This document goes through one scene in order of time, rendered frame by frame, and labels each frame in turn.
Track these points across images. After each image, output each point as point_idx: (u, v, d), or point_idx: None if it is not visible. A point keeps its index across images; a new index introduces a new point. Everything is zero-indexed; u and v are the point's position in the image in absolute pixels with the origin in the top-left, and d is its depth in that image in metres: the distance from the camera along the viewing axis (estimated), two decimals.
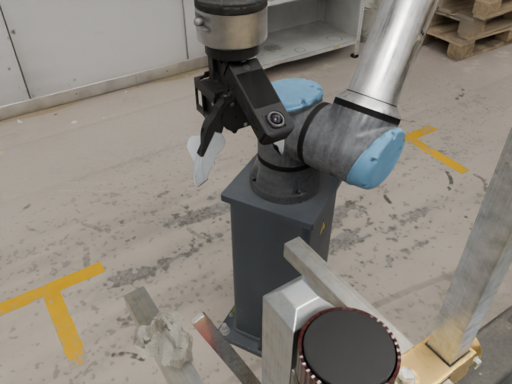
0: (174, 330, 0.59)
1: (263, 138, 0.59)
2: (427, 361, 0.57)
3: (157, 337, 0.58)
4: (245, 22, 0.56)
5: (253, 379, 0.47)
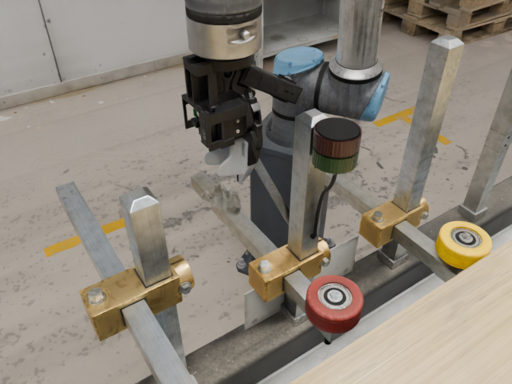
0: (228, 192, 0.90)
1: (299, 96, 0.68)
2: (392, 210, 0.89)
3: (217, 196, 0.90)
4: None
5: (282, 201, 0.79)
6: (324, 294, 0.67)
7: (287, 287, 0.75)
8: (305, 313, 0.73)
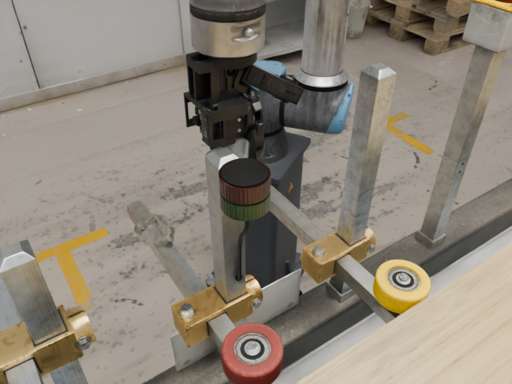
0: (161, 224, 0.85)
1: (300, 96, 0.68)
2: (335, 243, 0.84)
3: (150, 228, 0.85)
4: None
5: None
6: (241, 345, 0.62)
7: (212, 332, 0.70)
8: None
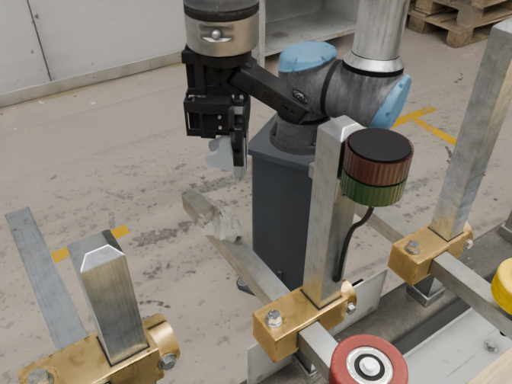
0: (226, 216, 0.73)
1: (302, 116, 0.63)
2: (430, 238, 0.72)
3: (213, 221, 0.73)
4: (257, 19, 0.57)
5: None
6: (355, 363, 0.50)
7: (303, 344, 0.58)
8: (326, 380, 0.56)
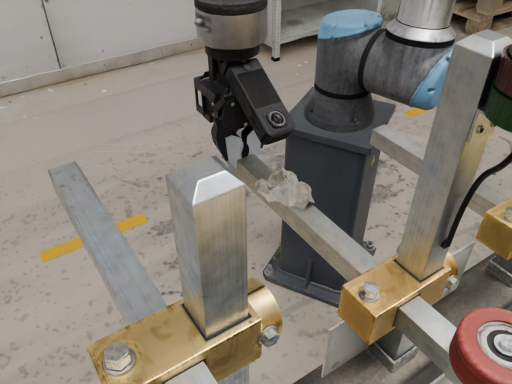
0: (292, 180, 0.64)
1: (264, 138, 0.59)
2: None
3: (278, 186, 0.63)
4: (246, 22, 0.56)
5: None
6: (488, 340, 0.41)
7: (404, 322, 0.49)
8: (436, 365, 0.47)
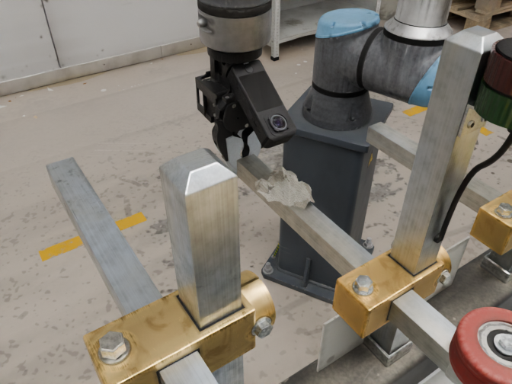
0: (292, 180, 0.64)
1: (265, 141, 0.59)
2: None
3: (279, 186, 0.63)
4: (249, 25, 0.55)
5: None
6: (488, 340, 0.41)
7: (404, 322, 0.49)
8: (436, 364, 0.47)
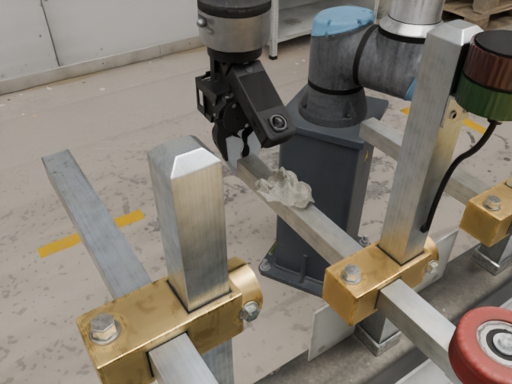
0: (292, 180, 0.64)
1: (265, 141, 0.59)
2: (509, 194, 0.65)
3: (278, 186, 0.63)
4: (249, 25, 0.56)
5: None
6: (487, 340, 0.41)
7: (404, 322, 0.49)
8: (436, 364, 0.47)
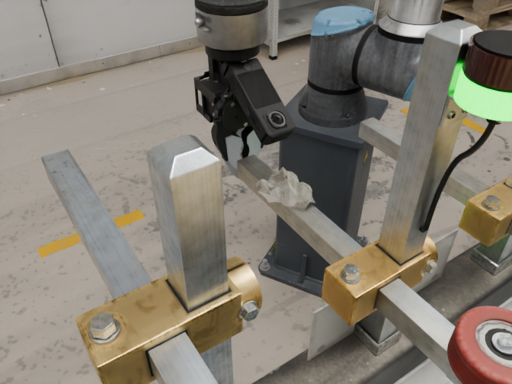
0: (293, 181, 0.64)
1: (264, 138, 0.59)
2: (508, 194, 0.65)
3: (279, 187, 0.63)
4: (246, 22, 0.56)
5: None
6: (486, 339, 0.41)
7: (405, 323, 0.49)
8: (436, 366, 0.47)
